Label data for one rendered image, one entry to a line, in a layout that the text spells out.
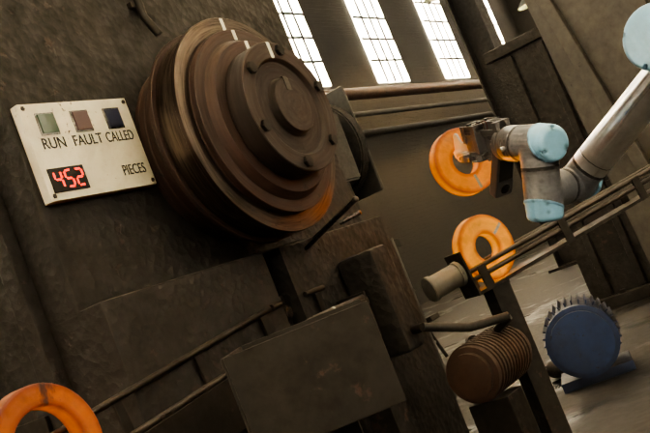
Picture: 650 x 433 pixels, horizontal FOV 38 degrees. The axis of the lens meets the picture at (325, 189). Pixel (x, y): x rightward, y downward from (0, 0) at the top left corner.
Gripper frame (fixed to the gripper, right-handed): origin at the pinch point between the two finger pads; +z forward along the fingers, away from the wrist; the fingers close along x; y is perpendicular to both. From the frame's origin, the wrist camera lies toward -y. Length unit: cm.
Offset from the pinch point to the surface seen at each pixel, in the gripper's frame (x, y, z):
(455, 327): 18.2, -33.5, -9.1
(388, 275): 26.1, -19.5, -0.8
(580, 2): -178, 15, 161
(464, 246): 5.7, -20.3, -0.7
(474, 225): 0.9, -17.0, 0.8
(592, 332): -100, -105, 108
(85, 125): 79, 32, -9
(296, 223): 45.9, 0.4, -9.1
